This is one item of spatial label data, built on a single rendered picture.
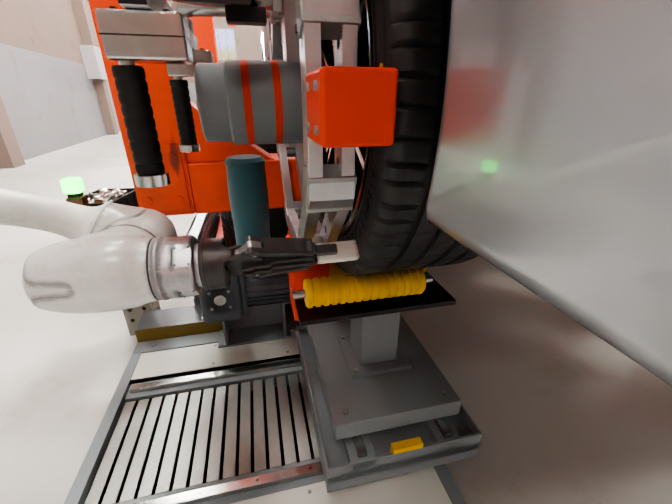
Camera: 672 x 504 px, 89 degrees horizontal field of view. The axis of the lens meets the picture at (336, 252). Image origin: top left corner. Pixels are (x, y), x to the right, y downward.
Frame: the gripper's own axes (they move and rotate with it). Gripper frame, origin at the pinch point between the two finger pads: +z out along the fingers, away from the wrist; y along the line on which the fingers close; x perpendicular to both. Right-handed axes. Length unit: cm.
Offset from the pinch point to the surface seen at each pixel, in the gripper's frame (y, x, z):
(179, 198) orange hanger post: -49, 40, -35
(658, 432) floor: -42, -48, 93
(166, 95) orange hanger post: -29, 62, -33
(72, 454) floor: -64, -26, -65
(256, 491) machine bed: -42, -39, -18
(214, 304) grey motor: -54, 7, -27
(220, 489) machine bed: -42, -37, -25
